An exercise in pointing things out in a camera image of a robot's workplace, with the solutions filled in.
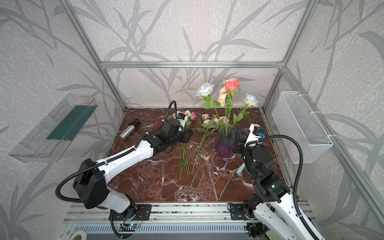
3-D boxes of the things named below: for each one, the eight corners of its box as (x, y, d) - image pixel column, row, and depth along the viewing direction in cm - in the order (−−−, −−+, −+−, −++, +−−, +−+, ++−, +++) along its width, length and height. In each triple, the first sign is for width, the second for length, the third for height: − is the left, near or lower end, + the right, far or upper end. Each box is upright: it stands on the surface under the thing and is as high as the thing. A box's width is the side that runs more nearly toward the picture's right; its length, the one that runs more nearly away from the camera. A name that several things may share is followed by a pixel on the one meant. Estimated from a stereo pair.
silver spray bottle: (120, 138, 105) (118, 136, 102) (138, 121, 114) (136, 119, 112) (123, 140, 104) (121, 137, 101) (140, 123, 113) (139, 120, 111)
